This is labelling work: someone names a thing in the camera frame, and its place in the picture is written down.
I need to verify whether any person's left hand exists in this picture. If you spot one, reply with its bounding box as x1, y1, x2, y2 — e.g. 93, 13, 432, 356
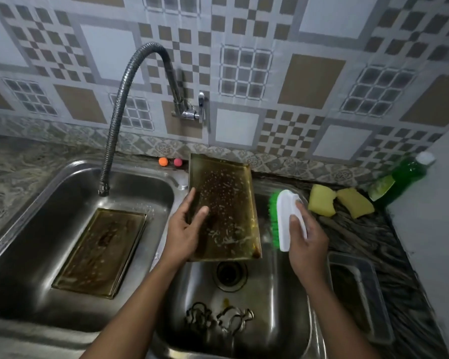
161, 188, 210, 264

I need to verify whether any person's right hand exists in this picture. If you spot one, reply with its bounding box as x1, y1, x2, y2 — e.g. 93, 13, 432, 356
288, 201, 330, 292

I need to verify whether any white green bristle scrub brush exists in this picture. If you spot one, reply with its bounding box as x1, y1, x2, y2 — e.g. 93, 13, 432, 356
268, 189, 308, 253

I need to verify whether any greasy rectangular baking tray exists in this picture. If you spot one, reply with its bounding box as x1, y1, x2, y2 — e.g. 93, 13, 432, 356
52, 208, 148, 300
186, 153, 263, 263

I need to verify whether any person's left forearm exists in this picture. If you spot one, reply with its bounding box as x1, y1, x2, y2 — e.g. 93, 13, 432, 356
80, 254, 186, 359

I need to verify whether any person's right forearm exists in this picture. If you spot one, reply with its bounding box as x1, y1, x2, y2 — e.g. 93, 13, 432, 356
301, 273, 382, 359

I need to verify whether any yellow sponge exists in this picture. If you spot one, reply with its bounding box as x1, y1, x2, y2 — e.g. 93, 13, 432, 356
308, 184, 337, 217
336, 187, 375, 220

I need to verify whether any sink drain strainer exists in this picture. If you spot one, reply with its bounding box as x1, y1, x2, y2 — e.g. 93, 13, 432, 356
215, 261, 247, 293

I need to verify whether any clear plastic container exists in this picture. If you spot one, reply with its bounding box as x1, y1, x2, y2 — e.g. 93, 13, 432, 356
327, 252, 395, 345

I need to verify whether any metal cookie cutter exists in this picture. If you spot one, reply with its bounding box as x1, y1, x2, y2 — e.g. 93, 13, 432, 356
186, 302, 214, 334
216, 305, 254, 337

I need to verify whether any green dish soap bottle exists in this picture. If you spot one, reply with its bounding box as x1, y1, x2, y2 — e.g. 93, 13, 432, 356
367, 151, 436, 203

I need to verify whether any stainless steel double sink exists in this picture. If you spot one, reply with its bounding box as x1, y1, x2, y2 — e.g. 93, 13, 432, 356
0, 159, 328, 359

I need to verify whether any flexible metal faucet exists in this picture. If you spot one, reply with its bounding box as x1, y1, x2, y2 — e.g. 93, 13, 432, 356
98, 42, 209, 197

